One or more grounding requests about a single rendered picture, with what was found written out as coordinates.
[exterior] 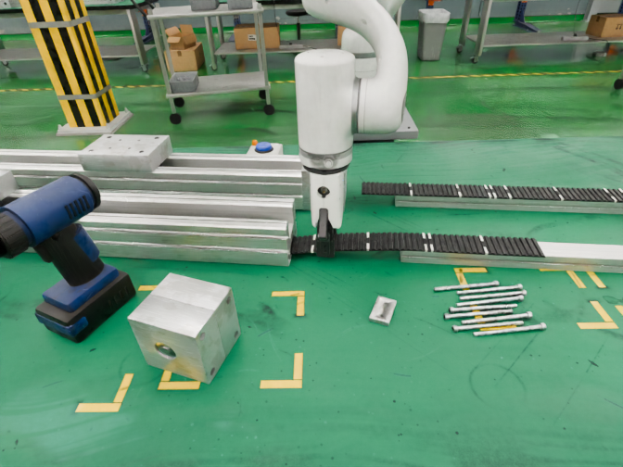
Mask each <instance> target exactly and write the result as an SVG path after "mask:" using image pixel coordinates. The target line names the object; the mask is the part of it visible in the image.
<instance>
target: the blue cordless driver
mask: <svg viewBox="0 0 623 467"><path fill-rule="evenodd" d="M100 204H101V195H100V192H99V190H98V188H97V186H96V185H95V183H94V182H93V181H92V180H91V179H89V178H88V177H87V176H85V175H82V174H80V173H78V172H74V173H72V174H70V175H69V176H63V177H61V178H59V179H57V180H55V181H53V182H51V183H49V184H47V185H45V186H43V187H41V188H39V189H37V190H35V191H33V192H31V193H29V194H27V195H25V196H23V197H21V198H19V199H17V200H15V201H13V202H11V203H9V204H7V205H5V206H3V207H1V208H0V258H2V257H4V258H7V259H13V258H14V257H16V256H17V255H19V254H21V253H22V252H24V251H26V250H27V249H28V247H33V249H34V250H35V252H36V253H37V254H38V255H39V256H40V258H41V259H42V260H43V261H44V262H47V263H50V262H52V263H53V264H54V266H55V267H56V268H57V270H58V271H59V273H60V274H61V275H62V276H63V279H62V280H60V281H59V282H58V283H56V284H54V285H53V286H52V287H50V288H49V289H47V290H46V291H44V292H43V294H42V296H43V299H44V302H43V303H41V304H40V305H38V306H37V307H36V309H35V310H36V312H35V313H34V314H35V316H36V318H37V319H38V321H39V322H40V323H43V324H44V326H45V327H46V329H47V330H49V331H52V332H54V333H56V334H59V335H61V336H63V337H65V338H67V339H69V340H71V341H73V342H75V343H81V342H82V341H83V340H84V339H85V338H86V337H87V336H88V335H89V334H91V333H92V332H93V331H94V330H95V329H96V328H98V327H99V326H100V325H101V324H102V323H103V322H105V321H106V320H107V319H108V318H109V317H110V316H112V315H113V314H114V313H115V312H116V311H117V310H118V309H120V308H121V307H122V306H123V305H124V304H125V303H127V302H128V301H129V300H130V299H131V298H132V297H134V295H135V289H134V285H133V283H132V280H131V278H130V276H129V274H128V273H127V272H124V271H120V270H117V269H116V268H115V267H113V266H110V265H107V264H106V263H104V262H103V261H102V260H101V258H100V257H99V253H100V252H99V249H98V248H97V246H96V245H95V243H94V241H93V240H92V239H91V237H90V236H89V234H88V233H87V232H86V231H85V229H84V228H83V226H82V225H81V224H80V223H74V222H76V221H78V220H79V219H81V218H83V217H84V216H86V215H88V214H89V213H91V212H92V211H93V210H94V209H95V208H98V207H99V206H100Z"/></svg>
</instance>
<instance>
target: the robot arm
mask: <svg viewBox="0 0 623 467"><path fill-rule="evenodd" d="M404 1H405V0H302V4H303V7H304V8H305V10H306V11H307V12H308V13H309V14H310V15H312V16H313V17H315V18H317V19H321V20H325V21H328V22H331V23H334V24H336V25H340V26H343V27H345V28H346V29H345V30H344V31H343V34H342V41H341V50H339V49H315V50H310V51H306V52H303V53H300V54H299V55H297V56H296V57H295V78H296V95H297V112H298V129H299V160H300V162H301V163H302V164H303V168H304V169H305V170H306V171H308V172H309V173H310V181H311V184H310V186H311V221H312V225H313V226H314V227H315V228H316V226H317V237H316V255H317V257H325V258H333V257H334V256H335V238H333V234H335V233H336V232H337V228H340V226H341V223H342V215H343V205H344V170H346V169H347V168H348V167H349V165H350V162H351V161H352V146H353V134H355V133H393V132H395V131H397V130H398V129H399V127H400V126H401V123H402V122H403V116H404V111H405V103H406V96H407V94H406V93H407V81H408V58H407V52H406V47H405V43H404V41H403V38H402V36H401V33H400V31H399V28H398V27H397V25H396V23H395V22H394V20H393V19H392V18H393V16H394V15H395V13H396V12H397V11H398V9H399V8H400V7H401V5H402V4H403V2H404Z"/></svg>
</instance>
